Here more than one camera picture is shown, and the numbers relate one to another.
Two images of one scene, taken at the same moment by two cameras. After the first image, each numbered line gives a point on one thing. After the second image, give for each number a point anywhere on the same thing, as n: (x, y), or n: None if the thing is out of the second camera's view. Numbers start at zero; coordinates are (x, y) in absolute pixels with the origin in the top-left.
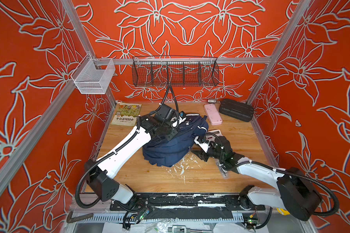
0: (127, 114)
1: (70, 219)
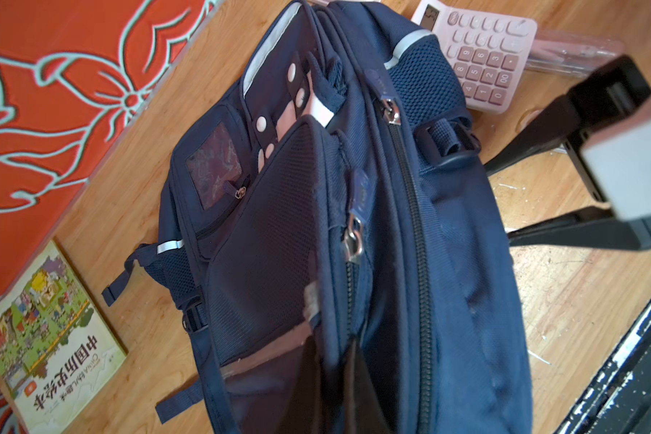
0: (50, 343)
1: None
